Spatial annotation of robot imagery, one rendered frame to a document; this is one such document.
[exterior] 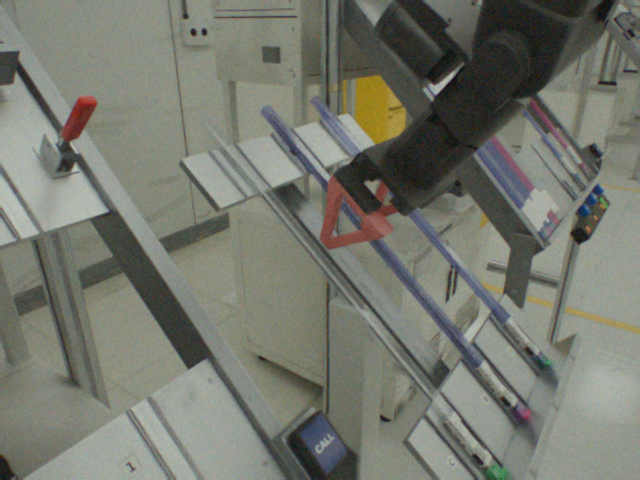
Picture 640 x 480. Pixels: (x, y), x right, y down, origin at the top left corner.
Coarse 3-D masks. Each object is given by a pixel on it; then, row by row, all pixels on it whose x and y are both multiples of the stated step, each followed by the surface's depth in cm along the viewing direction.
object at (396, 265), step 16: (272, 112) 64; (288, 128) 64; (288, 144) 64; (304, 160) 63; (320, 176) 63; (384, 256) 61; (400, 272) 61; (416, 288) 60; (432, 304) 60; (448, 320) 60; (448, 336) 60; (464, 352) 59
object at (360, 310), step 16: (208, 128) 56; (224, 144) 56; (240, 160) 56; (256, 176) 56; (256, 192) 55; (272, 208) 55; (288, 224) 54; (304, 240) 54; (320, 256) 54; (320, 272) 54; (336, 272) 54; (336, 288) 53; (352, 304) 53; (368, 320) 53; (384, 336) 52; (400, 352) 52; (400, 368) 52; (416, 368) 52; (416, 384) 52; (432, 400) 51; (448, 416) 51; (496, 464) 51
